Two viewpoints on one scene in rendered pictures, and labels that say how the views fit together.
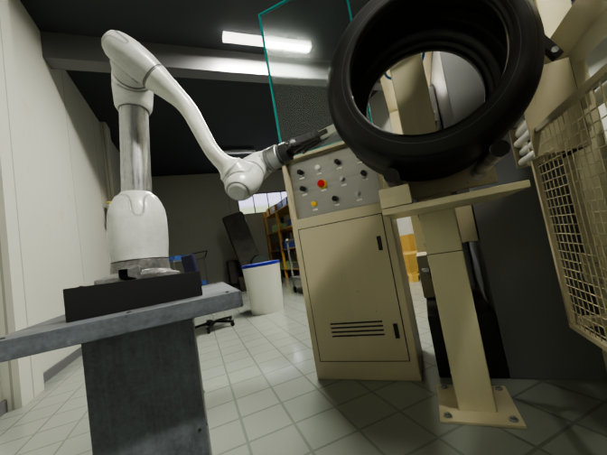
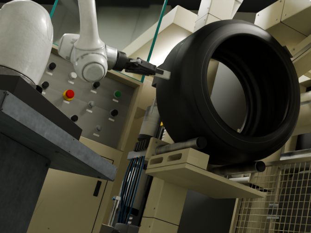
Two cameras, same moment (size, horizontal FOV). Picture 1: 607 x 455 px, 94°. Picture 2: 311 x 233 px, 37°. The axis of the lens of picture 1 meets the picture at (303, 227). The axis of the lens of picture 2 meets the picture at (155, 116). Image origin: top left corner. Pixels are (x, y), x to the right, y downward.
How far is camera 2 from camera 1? 1.06 m
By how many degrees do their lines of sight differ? 45
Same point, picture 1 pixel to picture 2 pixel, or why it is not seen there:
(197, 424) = not seen: outside the picture
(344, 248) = (59, 175)
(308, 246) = not seen: hidden behind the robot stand
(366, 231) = not seen: hidden behind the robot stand
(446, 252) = (168, 222)
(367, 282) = (64, 222)
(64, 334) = (46, 125)
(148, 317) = (80, 149)
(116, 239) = (26, 49)
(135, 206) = (49, 29)
